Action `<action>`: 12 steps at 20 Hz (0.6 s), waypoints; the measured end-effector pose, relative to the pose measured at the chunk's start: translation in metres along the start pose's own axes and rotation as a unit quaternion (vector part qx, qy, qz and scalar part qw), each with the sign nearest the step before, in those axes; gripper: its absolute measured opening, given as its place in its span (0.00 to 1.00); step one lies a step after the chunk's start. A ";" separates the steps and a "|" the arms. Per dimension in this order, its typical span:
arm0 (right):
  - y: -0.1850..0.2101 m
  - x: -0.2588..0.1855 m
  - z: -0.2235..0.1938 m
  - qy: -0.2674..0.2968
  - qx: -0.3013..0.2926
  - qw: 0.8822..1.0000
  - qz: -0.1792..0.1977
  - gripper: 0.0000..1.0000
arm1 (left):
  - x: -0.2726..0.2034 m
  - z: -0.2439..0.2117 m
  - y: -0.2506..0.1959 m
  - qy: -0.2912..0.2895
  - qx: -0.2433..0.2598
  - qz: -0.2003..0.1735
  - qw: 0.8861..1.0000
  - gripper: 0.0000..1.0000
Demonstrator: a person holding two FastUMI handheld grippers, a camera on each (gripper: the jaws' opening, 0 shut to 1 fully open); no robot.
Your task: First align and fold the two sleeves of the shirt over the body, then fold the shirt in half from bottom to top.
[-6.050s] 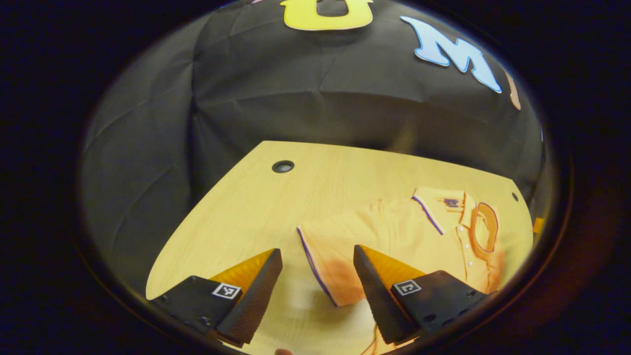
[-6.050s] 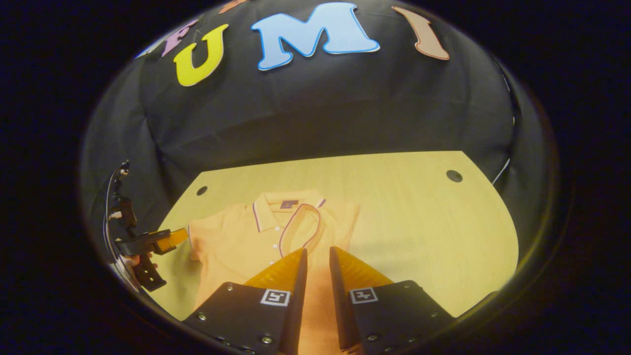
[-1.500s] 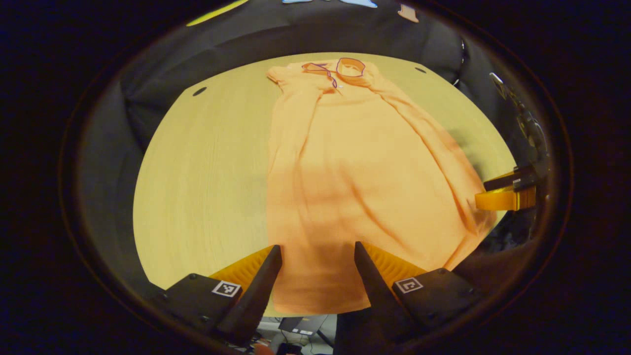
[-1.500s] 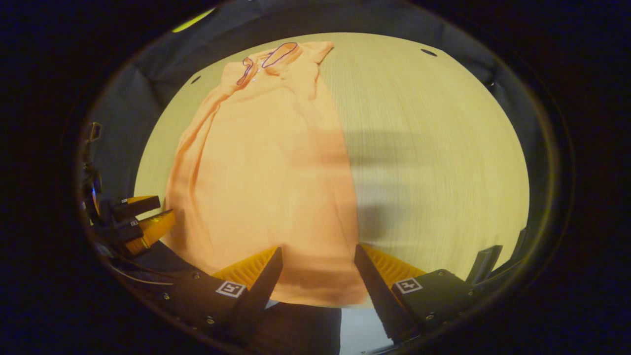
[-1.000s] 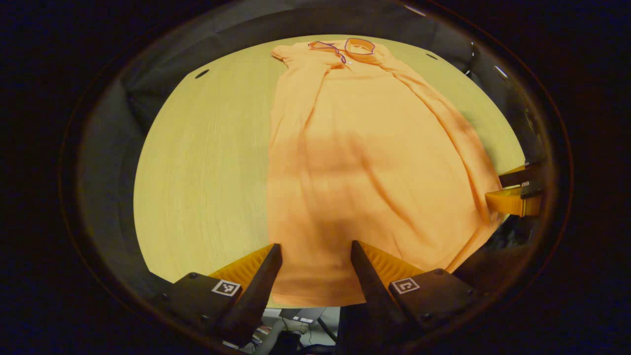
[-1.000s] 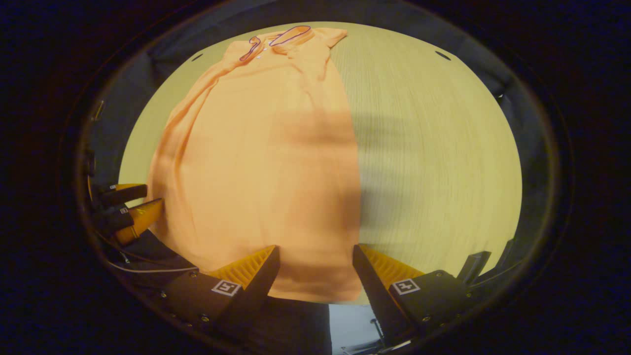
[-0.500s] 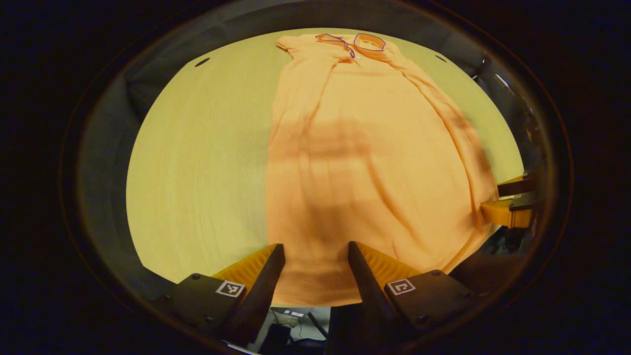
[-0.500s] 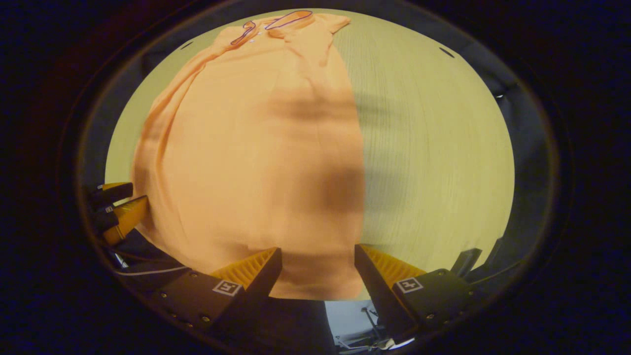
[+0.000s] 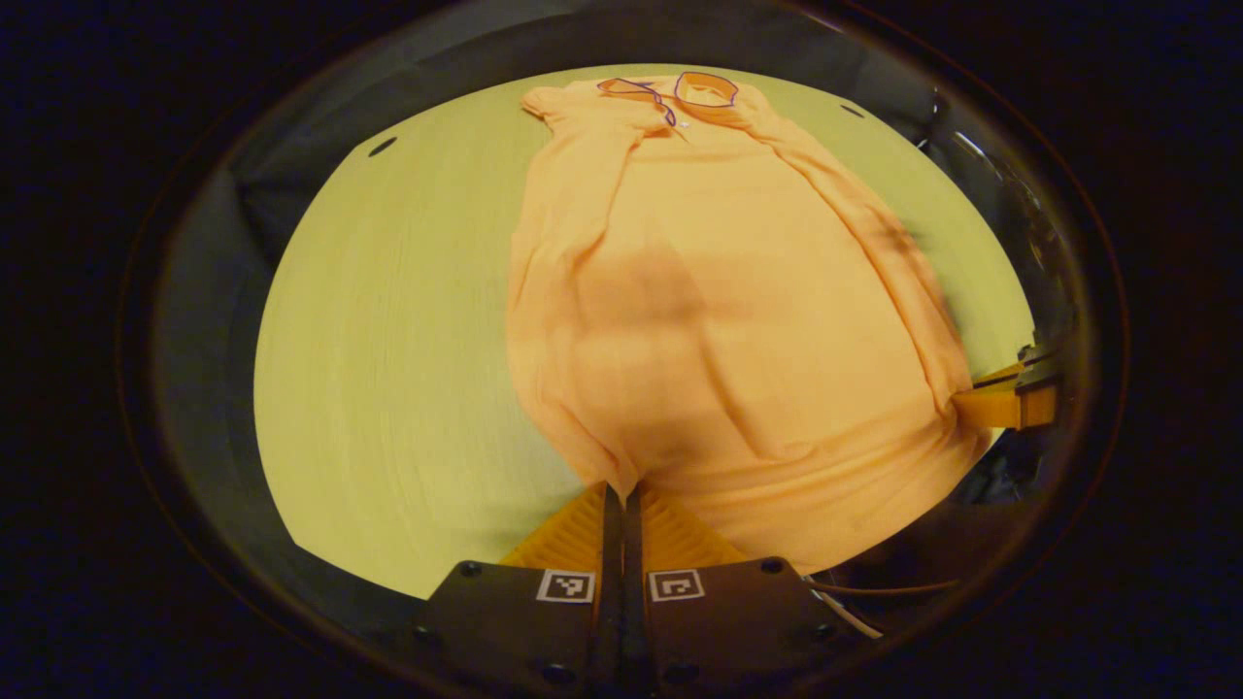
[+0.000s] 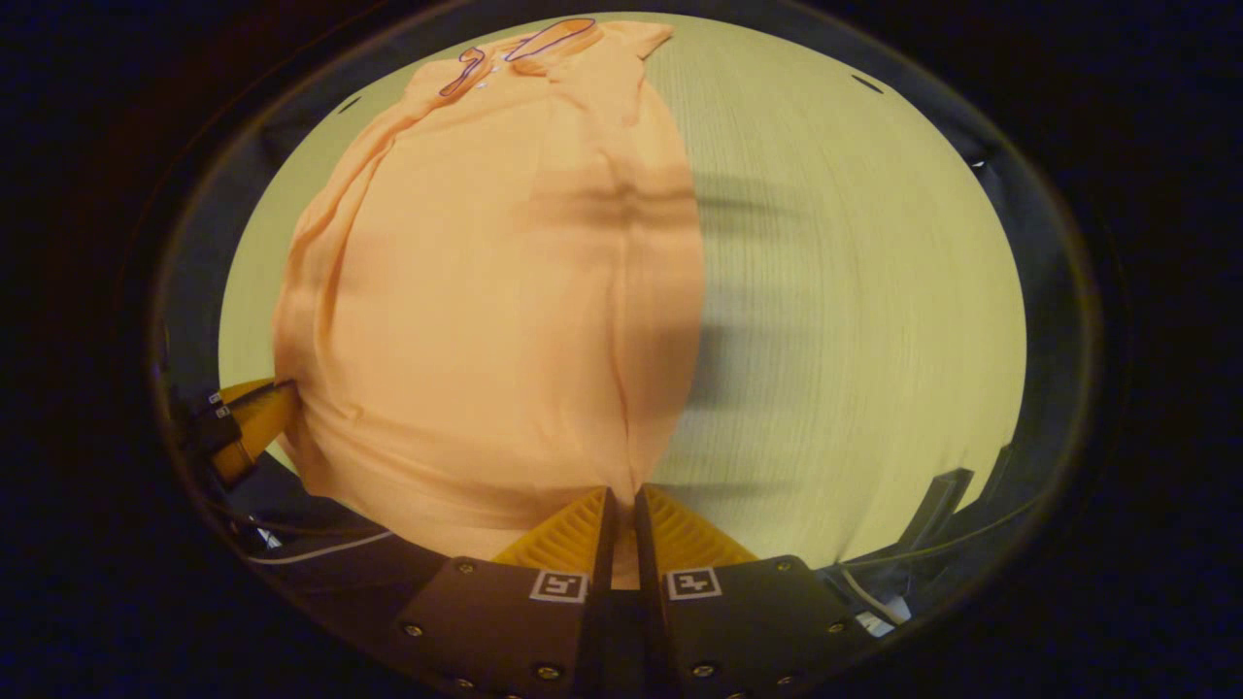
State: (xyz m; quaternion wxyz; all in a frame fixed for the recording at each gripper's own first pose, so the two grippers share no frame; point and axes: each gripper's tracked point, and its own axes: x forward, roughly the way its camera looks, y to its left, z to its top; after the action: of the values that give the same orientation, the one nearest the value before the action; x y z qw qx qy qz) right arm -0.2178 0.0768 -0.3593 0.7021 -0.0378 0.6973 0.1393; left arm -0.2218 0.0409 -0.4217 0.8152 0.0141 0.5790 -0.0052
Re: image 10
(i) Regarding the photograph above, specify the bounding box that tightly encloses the orange T-shirt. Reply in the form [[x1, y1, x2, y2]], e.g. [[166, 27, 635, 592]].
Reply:
[[272, 15, 708, 590]]

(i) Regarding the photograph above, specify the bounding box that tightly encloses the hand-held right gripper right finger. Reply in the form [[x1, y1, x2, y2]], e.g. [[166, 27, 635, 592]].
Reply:
[[633, 485, 877, 699]]

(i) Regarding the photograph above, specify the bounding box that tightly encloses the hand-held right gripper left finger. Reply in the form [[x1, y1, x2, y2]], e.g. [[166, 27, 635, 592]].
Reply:
[[391, 485, 617, 699]]

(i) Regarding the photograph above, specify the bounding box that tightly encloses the white cable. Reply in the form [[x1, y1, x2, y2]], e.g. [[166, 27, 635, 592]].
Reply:
[[245, 529, 394, 566]]

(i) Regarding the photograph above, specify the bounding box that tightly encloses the dark frame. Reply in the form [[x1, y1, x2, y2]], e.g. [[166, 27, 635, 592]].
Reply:
[[893, 468, 976, 564]]

